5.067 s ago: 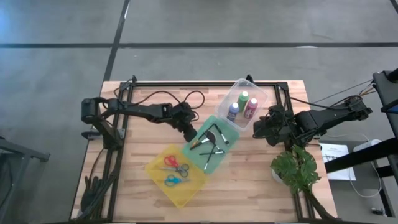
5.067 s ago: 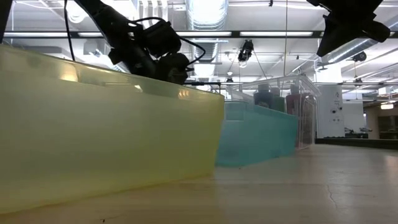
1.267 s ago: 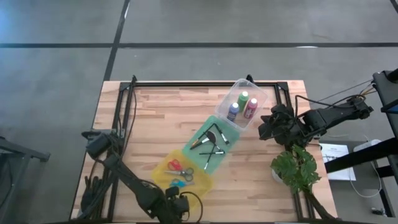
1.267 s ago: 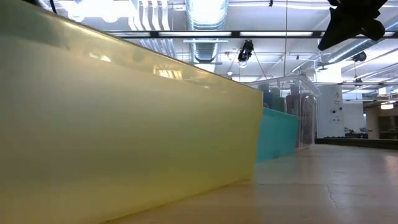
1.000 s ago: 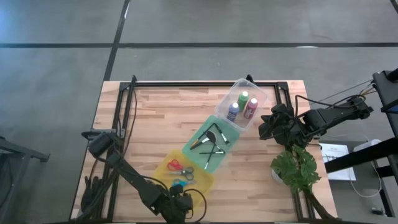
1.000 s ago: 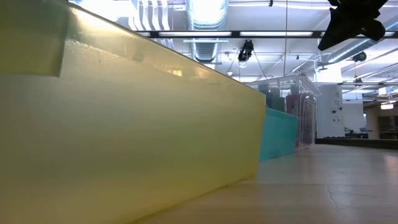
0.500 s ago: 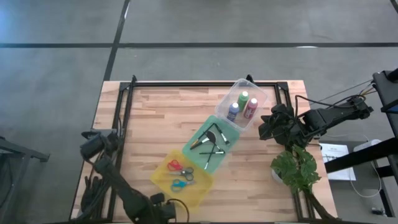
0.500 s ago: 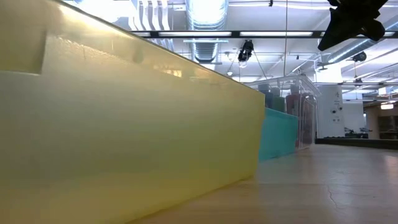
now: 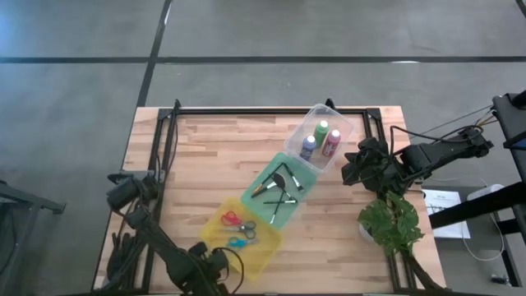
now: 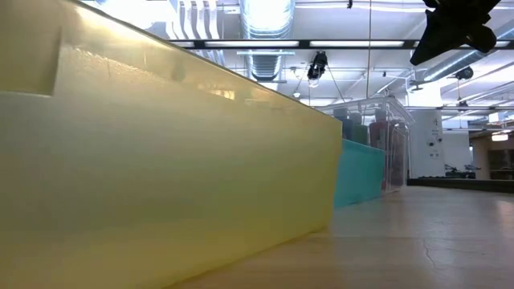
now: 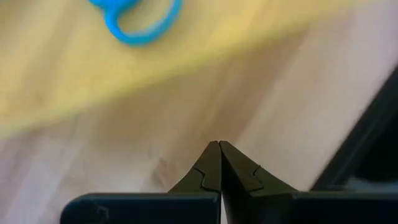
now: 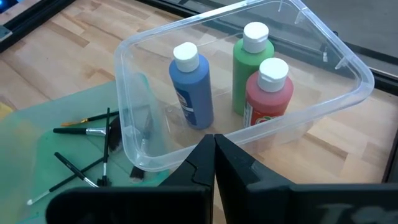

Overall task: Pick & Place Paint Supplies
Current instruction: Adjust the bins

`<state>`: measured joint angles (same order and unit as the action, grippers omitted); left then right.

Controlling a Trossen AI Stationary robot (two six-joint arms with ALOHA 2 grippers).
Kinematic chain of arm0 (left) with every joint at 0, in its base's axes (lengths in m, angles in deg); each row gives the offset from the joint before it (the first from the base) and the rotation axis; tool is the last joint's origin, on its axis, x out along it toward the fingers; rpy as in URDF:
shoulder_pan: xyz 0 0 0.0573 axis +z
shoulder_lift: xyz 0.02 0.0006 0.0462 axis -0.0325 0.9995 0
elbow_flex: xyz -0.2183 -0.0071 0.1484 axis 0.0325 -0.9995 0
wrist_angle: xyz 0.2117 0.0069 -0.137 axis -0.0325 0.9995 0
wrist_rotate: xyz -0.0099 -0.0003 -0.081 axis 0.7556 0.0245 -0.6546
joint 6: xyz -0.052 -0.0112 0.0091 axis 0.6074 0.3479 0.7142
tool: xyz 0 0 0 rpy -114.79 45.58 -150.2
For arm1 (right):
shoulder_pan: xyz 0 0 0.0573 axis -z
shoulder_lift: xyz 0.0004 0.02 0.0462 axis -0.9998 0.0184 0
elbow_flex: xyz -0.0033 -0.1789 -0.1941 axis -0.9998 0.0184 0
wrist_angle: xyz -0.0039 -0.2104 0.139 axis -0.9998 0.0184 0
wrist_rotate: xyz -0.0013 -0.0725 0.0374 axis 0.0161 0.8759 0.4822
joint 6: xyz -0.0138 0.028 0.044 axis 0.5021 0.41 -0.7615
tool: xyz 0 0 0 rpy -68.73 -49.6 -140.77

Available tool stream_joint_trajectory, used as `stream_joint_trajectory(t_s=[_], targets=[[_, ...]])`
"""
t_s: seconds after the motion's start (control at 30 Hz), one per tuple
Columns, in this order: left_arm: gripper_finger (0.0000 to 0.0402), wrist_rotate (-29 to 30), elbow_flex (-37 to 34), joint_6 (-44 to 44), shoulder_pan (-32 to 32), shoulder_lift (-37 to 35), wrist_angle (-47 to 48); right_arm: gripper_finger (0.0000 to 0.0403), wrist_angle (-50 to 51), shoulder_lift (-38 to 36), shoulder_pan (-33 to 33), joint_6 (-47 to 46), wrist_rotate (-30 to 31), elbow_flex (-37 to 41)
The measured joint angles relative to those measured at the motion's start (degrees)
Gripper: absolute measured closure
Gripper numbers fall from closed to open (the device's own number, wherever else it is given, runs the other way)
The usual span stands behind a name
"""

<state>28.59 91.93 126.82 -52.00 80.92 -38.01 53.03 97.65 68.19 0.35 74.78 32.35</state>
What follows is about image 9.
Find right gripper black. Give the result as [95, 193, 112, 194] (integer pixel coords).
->
[342, 137, 408, 194]

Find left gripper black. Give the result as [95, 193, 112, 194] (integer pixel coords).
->
[180, 248, 231, 296]

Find pink paint bottle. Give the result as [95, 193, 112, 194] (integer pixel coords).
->
[321, 128, 342, 158]

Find green paint bottle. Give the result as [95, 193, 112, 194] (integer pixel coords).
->
[312, 119, 330, 148]

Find blue paint bottle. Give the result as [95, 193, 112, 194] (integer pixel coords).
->
[298, 134, 318, 162]

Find blue handled scissors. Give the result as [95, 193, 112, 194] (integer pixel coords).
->
[226, 235, 260, 250]

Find grey handled scissors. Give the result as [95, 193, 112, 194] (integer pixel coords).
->
[224, 220, 258, 240]

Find black fan paintbrush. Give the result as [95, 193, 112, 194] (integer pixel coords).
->
[250, 171, 288, 199]

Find gold ferrule paintbrush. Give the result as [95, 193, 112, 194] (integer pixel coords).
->
[251, 163, 285, 197]

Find clear plastic container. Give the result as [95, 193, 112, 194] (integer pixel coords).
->
[283, 102, 356, 174]

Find yellow plastic tray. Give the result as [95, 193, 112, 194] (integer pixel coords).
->
[199, 197, 284, 284]

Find green potted plant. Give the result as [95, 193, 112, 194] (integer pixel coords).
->
[356, 189, 426, 258]

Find green plastic tray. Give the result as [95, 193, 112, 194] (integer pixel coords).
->
[239, 151, 318, 232]

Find white paper sheet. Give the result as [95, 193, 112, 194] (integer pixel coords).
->
[424, 188, 472, 240]

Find black equipment stand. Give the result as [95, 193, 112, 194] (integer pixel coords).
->
[429, 89, 526, 289]

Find white box device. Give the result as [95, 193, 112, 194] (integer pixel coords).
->
[467, 183, 505, 202]

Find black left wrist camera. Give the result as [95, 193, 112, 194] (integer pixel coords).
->
[189, 241, 209, 257]

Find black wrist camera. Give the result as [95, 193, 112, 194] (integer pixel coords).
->
[358, 137, 390, 155]
[189, 241, 209, 257]

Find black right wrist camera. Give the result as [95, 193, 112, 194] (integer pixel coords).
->
[358, 137, 390, 155]

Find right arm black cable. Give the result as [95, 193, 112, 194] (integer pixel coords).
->
[388, 124, 486, 165]

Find black cable bundle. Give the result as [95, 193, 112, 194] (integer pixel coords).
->
[104, 205, 155, 291]

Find black aluminium table frame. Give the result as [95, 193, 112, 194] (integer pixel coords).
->
[139, 98, 416, 294]

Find long black cable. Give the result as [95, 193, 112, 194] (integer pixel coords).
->
[418, 104, 494, 136]

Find thin white cable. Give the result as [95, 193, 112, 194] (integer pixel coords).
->
[459, 201, 509, 263]

